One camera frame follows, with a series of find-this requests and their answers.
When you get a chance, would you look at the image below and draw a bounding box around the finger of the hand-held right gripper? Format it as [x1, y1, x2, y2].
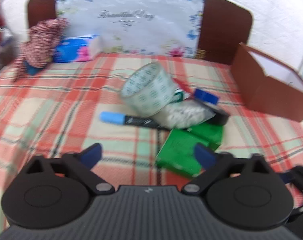
[286, 204, 303, 225]
[279, 165, 303, 193]

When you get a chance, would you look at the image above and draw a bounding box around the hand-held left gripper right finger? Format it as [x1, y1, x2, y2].
[183, 142, 274, 197]

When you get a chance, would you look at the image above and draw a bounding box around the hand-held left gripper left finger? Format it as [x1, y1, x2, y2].
[26, 142, 115, 197]

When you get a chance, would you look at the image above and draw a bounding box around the green box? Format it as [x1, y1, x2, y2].
[155, 124, 224, 178]

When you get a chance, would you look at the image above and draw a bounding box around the black tape roll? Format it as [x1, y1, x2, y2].
[194, 99, 230, 126]

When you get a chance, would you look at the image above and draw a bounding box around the white green snack packet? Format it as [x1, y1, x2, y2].
[151, 87, 216, 130]

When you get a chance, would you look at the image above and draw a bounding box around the blue capped black marker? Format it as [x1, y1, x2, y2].
[99, 112, 172, 131]

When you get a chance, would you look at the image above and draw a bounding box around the blue tape roll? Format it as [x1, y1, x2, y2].
[193, 88, 220, 105]

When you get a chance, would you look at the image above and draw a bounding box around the brown cardboard box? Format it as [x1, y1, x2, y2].
[231, 42, 303, 123]

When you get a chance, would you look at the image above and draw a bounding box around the clear packing tape roll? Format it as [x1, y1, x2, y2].
[120, 62, 178, 117]

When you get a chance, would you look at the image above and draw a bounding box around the plaid blanket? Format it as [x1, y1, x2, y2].
[0, 52, 303, 240]

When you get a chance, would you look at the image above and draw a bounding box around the blue cloth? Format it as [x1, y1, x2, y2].
[26, 61, 43, 76]

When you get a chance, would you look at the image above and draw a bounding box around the blue floral tissue pack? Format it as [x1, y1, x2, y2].
[53, 34, 103, 63]

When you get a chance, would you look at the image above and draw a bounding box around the red checked cloth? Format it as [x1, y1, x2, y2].
[13, 18, 70, 82]

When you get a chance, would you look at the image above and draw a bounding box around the brown wooden headboard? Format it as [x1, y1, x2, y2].
[28, 0, 253, 64]

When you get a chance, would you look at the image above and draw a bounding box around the floral plastic wrapped mattress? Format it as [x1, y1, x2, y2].
[55, 0, 206, 58]

